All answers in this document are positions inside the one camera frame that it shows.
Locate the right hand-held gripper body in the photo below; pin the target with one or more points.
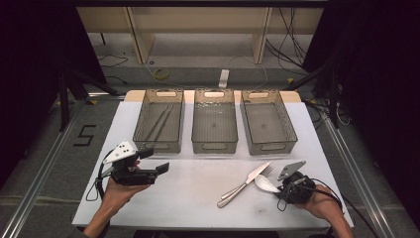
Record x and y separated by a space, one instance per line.
297 188

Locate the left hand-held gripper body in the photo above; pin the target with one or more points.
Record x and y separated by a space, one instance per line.
122 153

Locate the metal chopstick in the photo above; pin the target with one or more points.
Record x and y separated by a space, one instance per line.
165 122
157 122

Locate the white spoon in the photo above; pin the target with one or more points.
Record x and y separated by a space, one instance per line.
264 182

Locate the translucent grey plastic bin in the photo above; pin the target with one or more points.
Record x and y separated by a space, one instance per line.
267 124
160 122
214 124

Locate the metal table knife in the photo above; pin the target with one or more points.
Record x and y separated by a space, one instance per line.
244 185

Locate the person's right hand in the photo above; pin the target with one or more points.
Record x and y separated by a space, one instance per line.
325 205

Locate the person's left hand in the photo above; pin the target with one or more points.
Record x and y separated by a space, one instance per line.
115 196

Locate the white table mat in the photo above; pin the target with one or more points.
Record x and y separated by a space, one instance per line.
198 188

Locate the black tripod stand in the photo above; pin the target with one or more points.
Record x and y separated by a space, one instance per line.
334 105
63 105

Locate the yellow tape roll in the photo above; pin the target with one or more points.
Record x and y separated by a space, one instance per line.
161 74

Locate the white power strip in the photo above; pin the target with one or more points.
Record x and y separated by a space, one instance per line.
224 78

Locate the beige wooden shelf unit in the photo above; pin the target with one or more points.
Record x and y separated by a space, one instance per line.
142 43

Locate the black curtain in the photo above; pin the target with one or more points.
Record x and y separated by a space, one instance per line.
379 82
33 66

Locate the aluminium floor rail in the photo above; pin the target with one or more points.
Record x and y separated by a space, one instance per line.
355 178
43 172

